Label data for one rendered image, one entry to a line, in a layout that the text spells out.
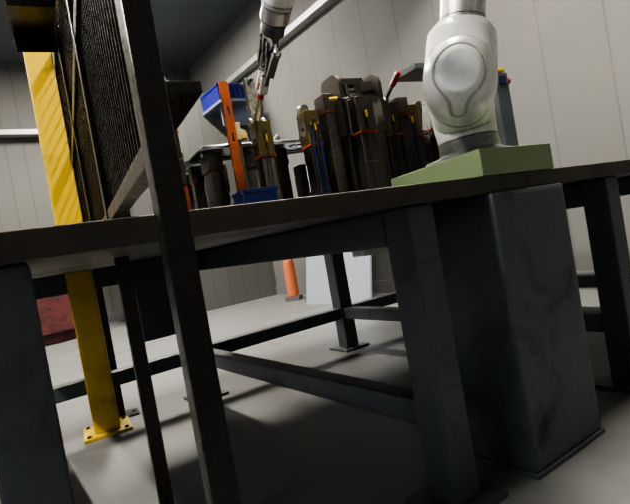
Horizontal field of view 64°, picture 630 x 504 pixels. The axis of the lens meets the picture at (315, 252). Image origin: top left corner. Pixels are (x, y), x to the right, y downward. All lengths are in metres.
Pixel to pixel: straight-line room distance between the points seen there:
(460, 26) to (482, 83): 0.14
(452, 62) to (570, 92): 2.59
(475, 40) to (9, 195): 6.70
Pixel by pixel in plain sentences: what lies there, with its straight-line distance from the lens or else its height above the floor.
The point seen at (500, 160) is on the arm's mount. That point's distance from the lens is 1.26.
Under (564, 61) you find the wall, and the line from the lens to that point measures 3.73.
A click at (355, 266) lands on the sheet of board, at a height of 0.33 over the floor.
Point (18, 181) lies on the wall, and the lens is 7.43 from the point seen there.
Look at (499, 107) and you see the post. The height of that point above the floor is 1.01.
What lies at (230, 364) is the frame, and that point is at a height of 0.20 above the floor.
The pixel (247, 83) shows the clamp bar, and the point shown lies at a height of 1.20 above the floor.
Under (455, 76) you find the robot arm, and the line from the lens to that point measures 1.13.
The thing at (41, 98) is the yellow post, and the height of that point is 1.35.
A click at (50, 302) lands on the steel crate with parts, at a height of 0.45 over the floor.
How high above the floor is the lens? 0.63
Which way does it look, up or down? 1 degrees down
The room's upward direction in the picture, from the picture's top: 10 degrees counter-clockwise
